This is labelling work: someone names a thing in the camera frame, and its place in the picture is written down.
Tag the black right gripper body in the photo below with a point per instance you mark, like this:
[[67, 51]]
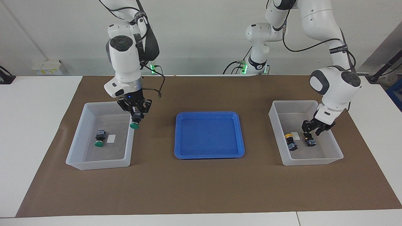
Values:
[[132, 99]]

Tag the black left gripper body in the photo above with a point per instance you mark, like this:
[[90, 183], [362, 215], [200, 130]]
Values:
[[322, 123]]

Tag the brown paper table mat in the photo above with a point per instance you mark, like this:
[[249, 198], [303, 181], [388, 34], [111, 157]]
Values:
[[204, 188]]

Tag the small white label sticker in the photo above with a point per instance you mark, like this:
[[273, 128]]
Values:
[[111, 138], [296, 135]]

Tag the translucent white plastic box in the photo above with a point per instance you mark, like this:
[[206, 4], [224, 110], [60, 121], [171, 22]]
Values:
[[314, 155], [100, 155]]

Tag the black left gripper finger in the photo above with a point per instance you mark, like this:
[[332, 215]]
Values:
[[307, 128], [321, 131]]

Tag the blue plastic crate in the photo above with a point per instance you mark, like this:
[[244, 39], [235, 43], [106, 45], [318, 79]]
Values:
[[395, 94]]

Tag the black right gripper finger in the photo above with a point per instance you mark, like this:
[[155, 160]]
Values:
[[125, 106], [146, 106]]

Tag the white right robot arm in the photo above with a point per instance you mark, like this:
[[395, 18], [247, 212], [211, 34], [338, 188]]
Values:
[[125, 59]]

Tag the black stand pole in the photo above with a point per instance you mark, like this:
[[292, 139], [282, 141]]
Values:
[[381, 70]]

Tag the green push button switch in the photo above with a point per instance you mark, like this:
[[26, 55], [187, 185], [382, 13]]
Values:
[[135, 125], [100, 136]]

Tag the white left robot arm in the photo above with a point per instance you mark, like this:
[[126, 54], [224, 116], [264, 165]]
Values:
[[333, 84]]

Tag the blue plastic tray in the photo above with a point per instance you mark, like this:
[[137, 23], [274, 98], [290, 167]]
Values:
[[209, 135]]

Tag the black clamp mount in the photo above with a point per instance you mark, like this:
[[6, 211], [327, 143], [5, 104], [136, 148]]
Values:
[[6, 78]]

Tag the small white boxes stack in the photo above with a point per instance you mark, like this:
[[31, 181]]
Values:
[[47, 67]]

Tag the yellow push button switch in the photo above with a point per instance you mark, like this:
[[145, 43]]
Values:
[[311, 142], [292, 145]]

